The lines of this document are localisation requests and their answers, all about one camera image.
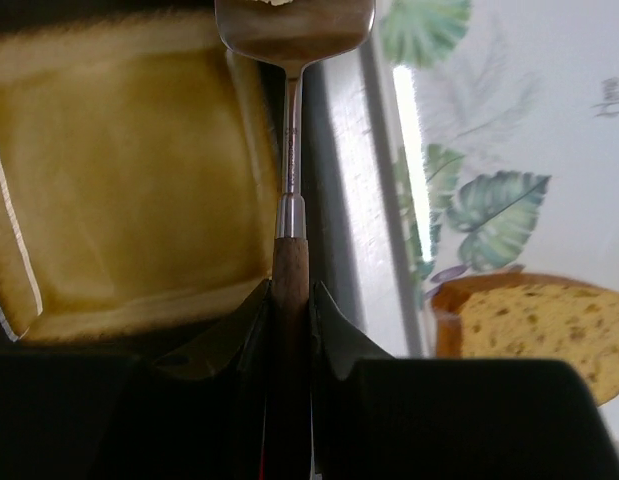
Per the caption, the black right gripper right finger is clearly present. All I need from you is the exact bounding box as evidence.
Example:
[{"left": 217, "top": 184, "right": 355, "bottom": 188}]
[{"left": 309, "top": 284, "right": 619, "bottom": 479}]

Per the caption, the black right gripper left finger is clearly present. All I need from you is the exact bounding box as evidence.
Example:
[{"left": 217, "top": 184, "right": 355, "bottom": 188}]
[{"left": 0, "top": 282, "right": 270, "bottom": 479}]

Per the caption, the silver cake server wooden handle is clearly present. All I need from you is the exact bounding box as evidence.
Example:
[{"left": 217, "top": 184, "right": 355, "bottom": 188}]
[{"left": 215, "top": 0, "right": 375, "bottom": 479}]

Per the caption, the yellow loaf cake slice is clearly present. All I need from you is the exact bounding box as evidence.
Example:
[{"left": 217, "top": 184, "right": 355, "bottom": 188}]
[{"left": 431, "top": 273, "right": 619, "bottom": 405}]

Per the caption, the grey striped placemat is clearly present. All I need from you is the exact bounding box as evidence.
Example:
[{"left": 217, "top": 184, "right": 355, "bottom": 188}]
[{"left": 302, "top": 65, "right": 364, "bottom": 328}]

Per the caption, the black square plate gold centre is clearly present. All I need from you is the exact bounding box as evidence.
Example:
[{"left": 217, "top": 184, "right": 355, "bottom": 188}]
[{"left": 0, "top": 1, "right": 278, "bottom": 347}]

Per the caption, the leaf-patterned serving tray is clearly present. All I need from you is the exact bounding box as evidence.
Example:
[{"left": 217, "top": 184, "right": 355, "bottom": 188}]
[{"left": 358, "top": 0, "right": 619, "bottom": 441}]

